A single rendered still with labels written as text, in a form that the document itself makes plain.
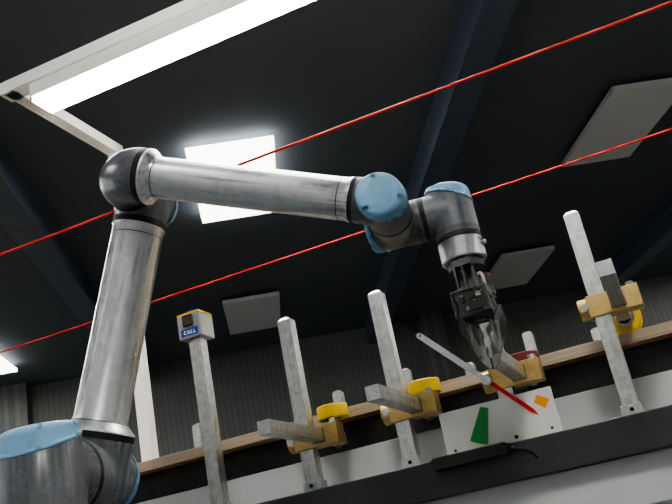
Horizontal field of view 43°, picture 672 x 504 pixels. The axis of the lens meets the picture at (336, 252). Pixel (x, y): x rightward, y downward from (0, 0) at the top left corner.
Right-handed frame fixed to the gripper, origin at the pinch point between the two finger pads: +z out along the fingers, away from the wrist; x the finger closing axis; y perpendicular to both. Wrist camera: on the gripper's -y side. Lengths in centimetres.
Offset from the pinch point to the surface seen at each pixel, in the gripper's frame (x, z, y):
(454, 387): -18.8, -5.9, -45.6
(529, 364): 2.7, -3.5, -29.1
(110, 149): -162, -160, -119
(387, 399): -23.5, 0.8, -4.2
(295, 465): -67, 2, -51
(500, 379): -4.4, -1.9, -29.1
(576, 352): 11.9, -6.7, -45.8
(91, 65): -123, -152, -55
